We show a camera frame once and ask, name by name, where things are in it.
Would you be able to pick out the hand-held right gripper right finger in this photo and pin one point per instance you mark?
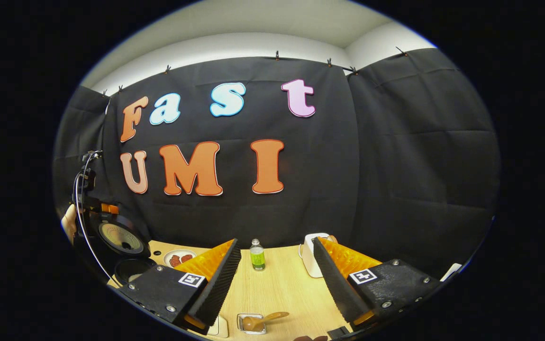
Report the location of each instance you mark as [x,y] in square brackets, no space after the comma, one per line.
[336,284]

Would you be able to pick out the black backdrop cloth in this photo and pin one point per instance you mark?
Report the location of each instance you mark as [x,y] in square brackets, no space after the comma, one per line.
[348,189]

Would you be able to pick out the green drink bottle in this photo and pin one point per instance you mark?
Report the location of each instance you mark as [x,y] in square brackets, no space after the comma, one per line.
[257,258]

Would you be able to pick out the clear chopstick holder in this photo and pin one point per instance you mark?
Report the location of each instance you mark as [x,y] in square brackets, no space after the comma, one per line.
[241,318]

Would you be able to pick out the white toaster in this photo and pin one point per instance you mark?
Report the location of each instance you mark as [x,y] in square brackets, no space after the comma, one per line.
[309,255]

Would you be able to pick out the wooden spoon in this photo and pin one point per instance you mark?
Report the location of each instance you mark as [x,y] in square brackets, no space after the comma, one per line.
[253,323]

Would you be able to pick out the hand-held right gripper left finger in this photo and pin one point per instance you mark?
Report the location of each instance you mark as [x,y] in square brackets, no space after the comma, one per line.
[218,284]

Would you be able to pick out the round white plate red food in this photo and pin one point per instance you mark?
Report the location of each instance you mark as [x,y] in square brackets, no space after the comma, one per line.
[180,258]

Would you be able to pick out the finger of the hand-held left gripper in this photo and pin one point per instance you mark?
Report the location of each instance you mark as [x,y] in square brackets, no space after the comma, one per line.
[110,208]

